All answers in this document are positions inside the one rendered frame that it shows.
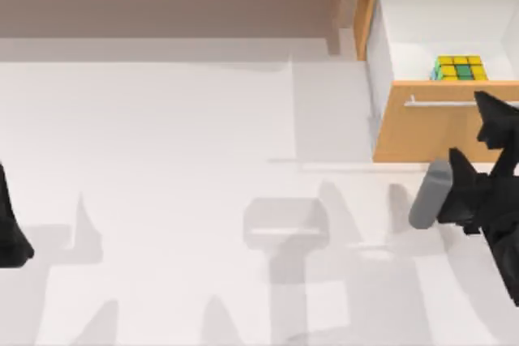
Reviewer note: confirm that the pale grey rounded box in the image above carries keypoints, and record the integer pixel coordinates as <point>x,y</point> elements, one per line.
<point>430,196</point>

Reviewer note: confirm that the white drawer inside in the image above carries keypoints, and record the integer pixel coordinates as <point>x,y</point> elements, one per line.
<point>421,30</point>

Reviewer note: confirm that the pale wooden drawer front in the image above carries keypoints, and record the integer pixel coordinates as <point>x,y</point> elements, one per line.
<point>438,131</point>

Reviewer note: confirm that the yellow and green puzzle cube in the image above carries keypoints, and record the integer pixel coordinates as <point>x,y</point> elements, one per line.
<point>460,68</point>

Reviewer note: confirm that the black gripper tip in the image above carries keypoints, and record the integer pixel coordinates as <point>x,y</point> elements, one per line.
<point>10,228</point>

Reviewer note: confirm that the wooden open shelf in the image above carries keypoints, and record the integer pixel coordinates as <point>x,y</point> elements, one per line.
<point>170,1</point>

